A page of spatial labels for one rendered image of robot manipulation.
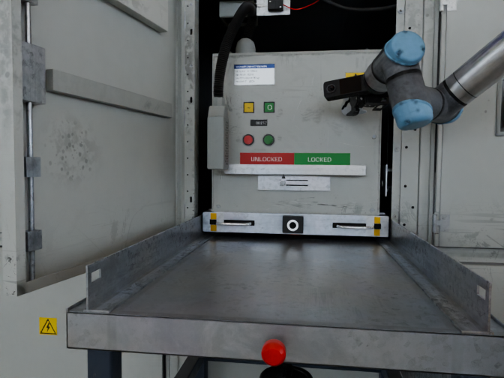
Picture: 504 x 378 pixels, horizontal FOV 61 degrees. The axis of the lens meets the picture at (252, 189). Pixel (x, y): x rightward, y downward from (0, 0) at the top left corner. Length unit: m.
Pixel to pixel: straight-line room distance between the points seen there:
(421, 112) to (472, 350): 0.48
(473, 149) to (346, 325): 0.81
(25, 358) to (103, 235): 0.71
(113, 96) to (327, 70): 0.60
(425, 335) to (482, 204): 0.74
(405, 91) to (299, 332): 0.55
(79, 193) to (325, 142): 0.68
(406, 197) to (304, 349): 0.75
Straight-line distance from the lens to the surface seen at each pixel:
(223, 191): 1.29
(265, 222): 1.26
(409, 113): 0.94
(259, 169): 1.23
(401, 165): 1.29
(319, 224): 1.26
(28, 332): 1.61
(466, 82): 1.04
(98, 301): 0.72
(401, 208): 1.29
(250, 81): 1.30
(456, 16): 1.36
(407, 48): 0.97
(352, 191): 1.27
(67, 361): 1.58
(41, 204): 0.89
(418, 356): 0.65
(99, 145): 1.02
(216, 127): 1.18
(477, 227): 1.33
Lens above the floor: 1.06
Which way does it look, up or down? 3 degrees down
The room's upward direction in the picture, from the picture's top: 1 degrees clockwise
